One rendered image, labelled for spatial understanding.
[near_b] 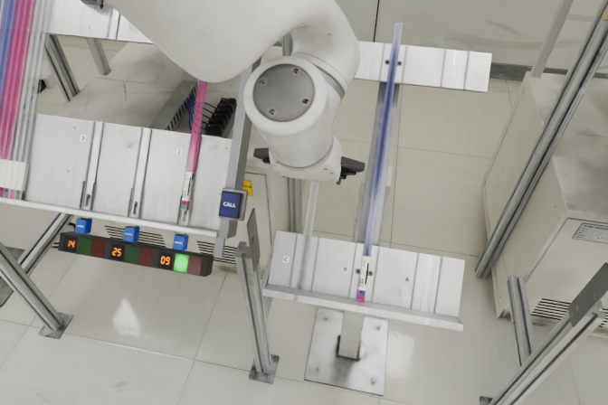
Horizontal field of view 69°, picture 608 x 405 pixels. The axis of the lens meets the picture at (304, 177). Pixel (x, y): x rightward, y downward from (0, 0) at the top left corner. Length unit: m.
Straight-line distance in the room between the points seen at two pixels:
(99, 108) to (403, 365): 1.26
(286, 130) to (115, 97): 1.17
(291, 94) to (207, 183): 0.53
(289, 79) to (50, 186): 0.76
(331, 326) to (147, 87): 1.01
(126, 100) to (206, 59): 1.18
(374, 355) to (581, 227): 0.73
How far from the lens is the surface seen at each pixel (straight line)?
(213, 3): 0.33
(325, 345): 1.56
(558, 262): 1.42
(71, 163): 1.08
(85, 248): 1.07
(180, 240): 0.94
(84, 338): 1.75
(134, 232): 0.99
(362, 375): 1.53
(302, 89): 0.43
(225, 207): 0.87
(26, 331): 1.85
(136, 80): 1.62
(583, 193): 1.32
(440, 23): 2.73
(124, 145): 1.01
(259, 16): 0.36
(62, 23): 1.15
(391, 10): 2.69
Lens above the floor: 1.43
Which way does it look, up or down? 45 degrees down
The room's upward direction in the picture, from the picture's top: straight up
